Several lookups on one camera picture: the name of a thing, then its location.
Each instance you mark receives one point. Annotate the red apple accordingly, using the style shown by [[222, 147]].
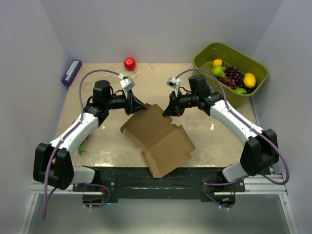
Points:
[[130, 64]]

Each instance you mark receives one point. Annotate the green apple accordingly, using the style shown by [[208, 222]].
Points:
[[241, 91]]

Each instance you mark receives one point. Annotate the yellow lemon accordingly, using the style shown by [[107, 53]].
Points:
[[249, 80]]

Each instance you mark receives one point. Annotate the red dragon fruit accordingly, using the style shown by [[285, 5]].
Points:
[[81, 147]]

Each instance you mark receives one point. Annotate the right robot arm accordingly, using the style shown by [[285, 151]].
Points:
[[258, 145]]

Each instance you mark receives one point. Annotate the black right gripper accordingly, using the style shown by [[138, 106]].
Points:
[[174, 108]]

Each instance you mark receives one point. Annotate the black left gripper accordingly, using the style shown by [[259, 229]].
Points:
[[132, 105]]

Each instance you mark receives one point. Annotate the orange fruit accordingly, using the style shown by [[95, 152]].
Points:
[[217, 62]]

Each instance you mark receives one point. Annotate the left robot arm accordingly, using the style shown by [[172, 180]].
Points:
[[53, 165]]

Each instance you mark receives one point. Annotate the green plastic tub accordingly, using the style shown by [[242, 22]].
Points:
[[235, 65]]

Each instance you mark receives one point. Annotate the brown cardboard box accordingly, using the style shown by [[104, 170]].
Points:
[[165, 146]]

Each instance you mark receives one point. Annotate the purple rectangular box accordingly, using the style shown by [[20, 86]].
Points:
[[71, 72]]

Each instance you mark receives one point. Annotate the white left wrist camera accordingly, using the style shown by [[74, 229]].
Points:
[[127, 84]]

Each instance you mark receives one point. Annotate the aluminium frame rail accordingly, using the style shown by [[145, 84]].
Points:
[[175, 204]]

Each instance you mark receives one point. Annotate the green pear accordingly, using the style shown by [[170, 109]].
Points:
[[218, 71]]

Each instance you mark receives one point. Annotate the dark purple grapes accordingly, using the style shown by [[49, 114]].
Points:
[[233, 78]]

